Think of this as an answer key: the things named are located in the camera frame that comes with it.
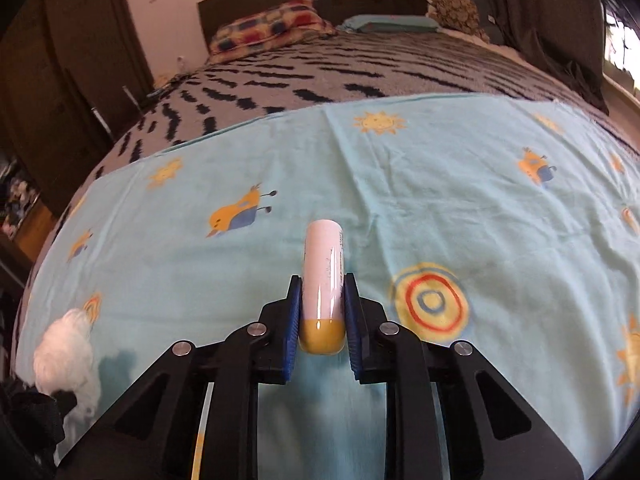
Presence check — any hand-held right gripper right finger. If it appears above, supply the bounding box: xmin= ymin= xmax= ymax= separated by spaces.
xmin=342 ymin=272 xmax=584 ymax=480

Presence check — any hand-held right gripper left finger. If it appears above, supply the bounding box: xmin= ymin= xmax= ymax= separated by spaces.
xmin=55 ymin=274 xmax=304 ymax=480

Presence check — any white tube with yellow cap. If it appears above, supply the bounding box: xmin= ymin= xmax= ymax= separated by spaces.
xmin=298 ymin=218 xmax=347 ymax=356

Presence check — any light blue printed blanket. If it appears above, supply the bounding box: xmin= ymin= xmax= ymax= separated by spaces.
xmin=10 ymin=92 xmax=640 ymax=480

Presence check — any white fluffy wad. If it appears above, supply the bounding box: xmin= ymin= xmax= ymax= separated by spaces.
xmin=32 ymin=307 xmax=102 ymax=417

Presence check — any dark cloth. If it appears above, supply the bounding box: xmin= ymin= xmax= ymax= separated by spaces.
xmin=0 ymin=377 xmax=79 ymax=480

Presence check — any grey zigzag blanket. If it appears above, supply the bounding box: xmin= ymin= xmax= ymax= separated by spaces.
xmin=92 ymin=30 xmax=640 ymax=181

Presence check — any shelf with clothes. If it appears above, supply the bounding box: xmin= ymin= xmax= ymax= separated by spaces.
xmin=0 ymin=150 xmax=57 ymax=261

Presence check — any patchwork pillow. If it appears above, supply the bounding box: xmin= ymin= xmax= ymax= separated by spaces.
xmin=207 ymin=2 xmax=339 ymax=59

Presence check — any teal pillow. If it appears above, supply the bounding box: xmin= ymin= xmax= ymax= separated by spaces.
xmin=336 ymin=14 xmax=443 ymax=35

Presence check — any floral cushion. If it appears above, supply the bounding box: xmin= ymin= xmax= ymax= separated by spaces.
xmin=427 ymin=0 xmax=494 ymax=44

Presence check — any dark wooden wardrobe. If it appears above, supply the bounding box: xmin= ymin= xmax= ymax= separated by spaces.
xmin=0 ymin=0 xmax=156 ymax=211

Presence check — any dark curtain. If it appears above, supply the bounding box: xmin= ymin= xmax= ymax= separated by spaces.
xmin=432 ymin=0 xmax=611 ymax=114

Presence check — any window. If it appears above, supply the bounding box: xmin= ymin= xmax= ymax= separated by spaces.
xmin=592 ymin=0 xmax=640 ymax=106

